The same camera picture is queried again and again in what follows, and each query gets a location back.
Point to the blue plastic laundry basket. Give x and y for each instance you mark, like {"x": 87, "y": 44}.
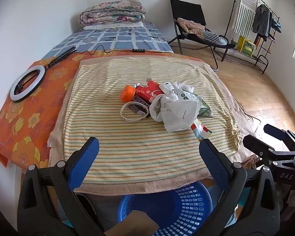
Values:
{"x": 172, "y": 201}

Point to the red paper packet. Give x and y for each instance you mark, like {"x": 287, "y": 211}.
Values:
{"x": 148, "y": 92}

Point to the green carton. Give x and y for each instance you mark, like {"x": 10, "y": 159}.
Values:
{"x": 206, "y": 109}

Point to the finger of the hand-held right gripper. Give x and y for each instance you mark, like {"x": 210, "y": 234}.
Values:
{"x": 277, "y": 130}
{"x": 263, "y": 145}

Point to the blue checked bedsheet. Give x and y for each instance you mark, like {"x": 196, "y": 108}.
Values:
{"x": 123, "y": 39}

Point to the beige towel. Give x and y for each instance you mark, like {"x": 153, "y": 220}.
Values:
{"x": 147, "y": 188}

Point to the yellow plastic crate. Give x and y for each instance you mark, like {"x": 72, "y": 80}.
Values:
{"x": 245, "y": 44}

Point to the black folding chair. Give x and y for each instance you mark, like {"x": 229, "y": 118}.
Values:
{"x": 186, "y": 8}

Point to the orange plastic bottle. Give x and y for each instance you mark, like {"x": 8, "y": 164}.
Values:
{"x": 127, "y": 93}

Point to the green striped hanging rug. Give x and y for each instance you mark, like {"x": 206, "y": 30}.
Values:
{"x": 245, "y": 9}

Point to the white plastic bag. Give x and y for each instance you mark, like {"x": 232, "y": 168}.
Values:
{"x": 177, "y": 115}

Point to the white pillow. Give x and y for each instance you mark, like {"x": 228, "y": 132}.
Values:
{"x": 118, "y": 25}

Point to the striped grey cloth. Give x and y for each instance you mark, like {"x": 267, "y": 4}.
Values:
{"x": 215, "y": 38}

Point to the folded floral quilt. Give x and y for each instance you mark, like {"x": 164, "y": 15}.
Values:
{"x": 113, "y": 11}

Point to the colourful wrapper packet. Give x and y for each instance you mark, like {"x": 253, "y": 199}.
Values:
{"x": 201, "y": 130}

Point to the dark snack wrapper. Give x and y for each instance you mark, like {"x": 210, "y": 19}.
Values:
{"x": 140, "y": 103}

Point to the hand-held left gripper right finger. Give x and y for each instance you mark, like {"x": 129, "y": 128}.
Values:
{"x": 215, "y": 163}

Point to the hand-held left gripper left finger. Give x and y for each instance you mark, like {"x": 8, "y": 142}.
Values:
{"x": 84, "y": 162}

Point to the orange floral blanket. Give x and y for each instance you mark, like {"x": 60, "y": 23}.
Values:
{"x": 27, "y": 125}

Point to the blue hanging garment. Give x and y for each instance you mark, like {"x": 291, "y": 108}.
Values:
{"x": 275, "y": 25}

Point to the brown cardboard piece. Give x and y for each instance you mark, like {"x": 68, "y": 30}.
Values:
{"x": 135, "y": 223}

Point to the striped yellow towel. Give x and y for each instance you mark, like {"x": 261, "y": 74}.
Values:
{"x": 137, "y": 142}

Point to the dark hanging jacket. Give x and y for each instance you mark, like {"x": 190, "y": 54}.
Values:
{"x": 261, "y": 21}

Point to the pink clothes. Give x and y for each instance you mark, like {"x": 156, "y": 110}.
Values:
{"x": 190, "y": 25}

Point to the white carton black label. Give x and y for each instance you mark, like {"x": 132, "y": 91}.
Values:
{"x": 186, "y": 95}

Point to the black clothes rack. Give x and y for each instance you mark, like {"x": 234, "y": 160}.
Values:
{"x": 260, "y": 54}

